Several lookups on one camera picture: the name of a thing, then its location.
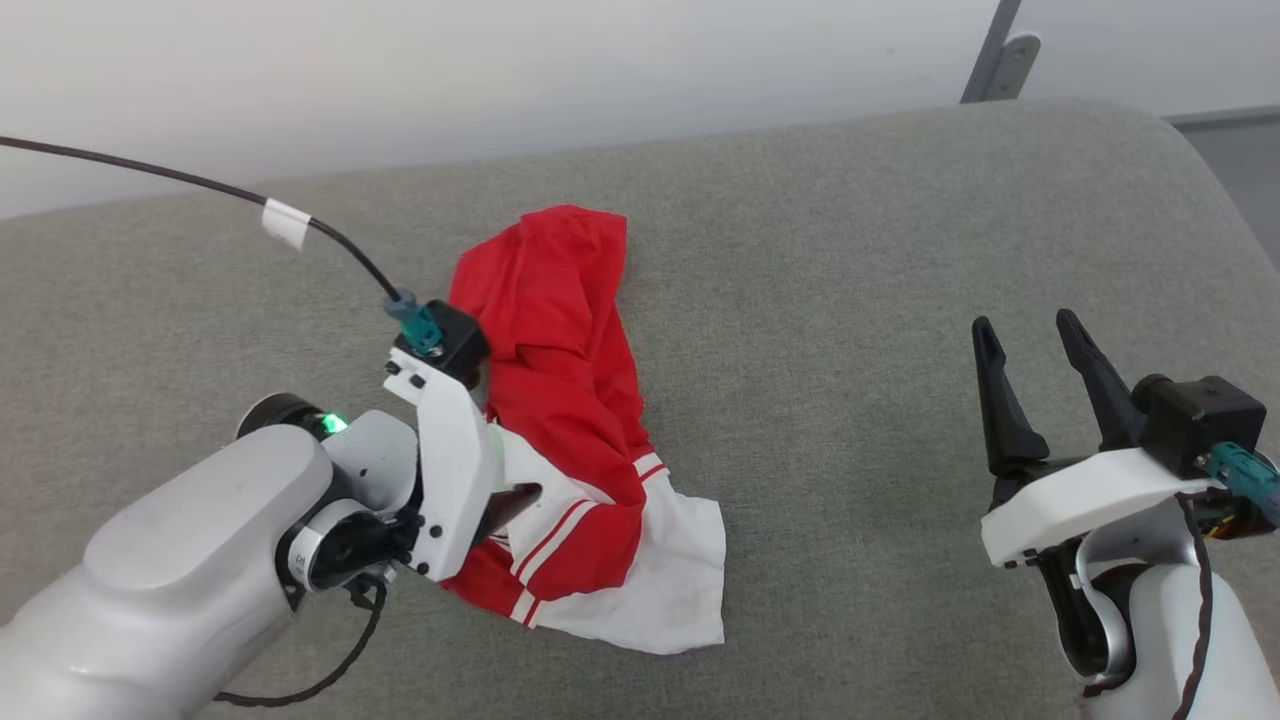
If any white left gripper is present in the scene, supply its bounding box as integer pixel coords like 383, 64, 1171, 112
384, 345, 544, 584

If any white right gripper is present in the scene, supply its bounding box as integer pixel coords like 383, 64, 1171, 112
971, 309, 1228, 571

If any red and white shirt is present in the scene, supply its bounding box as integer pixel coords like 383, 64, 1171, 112
440, 205, 728, 656

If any teal right cable connector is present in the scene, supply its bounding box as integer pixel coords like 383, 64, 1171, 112
1203, 442, 1280, 528

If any teal cable connector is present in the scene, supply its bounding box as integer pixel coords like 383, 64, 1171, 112
384, 289, 445, 357
1203, 442, 1280, 528

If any teal left cable connector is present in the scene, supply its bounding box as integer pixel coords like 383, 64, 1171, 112
384, 289, 445, 357

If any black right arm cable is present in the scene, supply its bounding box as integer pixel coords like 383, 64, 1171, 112
1170, 490, 1217, 720

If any grey metal bracket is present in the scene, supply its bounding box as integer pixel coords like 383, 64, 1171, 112
984, 33, 1042, 103

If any white tape cable label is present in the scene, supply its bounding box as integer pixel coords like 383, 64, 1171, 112
261, 197, 312, 252

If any grey metal post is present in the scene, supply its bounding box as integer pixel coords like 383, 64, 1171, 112
959, 0, 1024, 105

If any black left camera cable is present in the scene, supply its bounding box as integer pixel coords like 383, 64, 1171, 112
0, 134, 403, 301

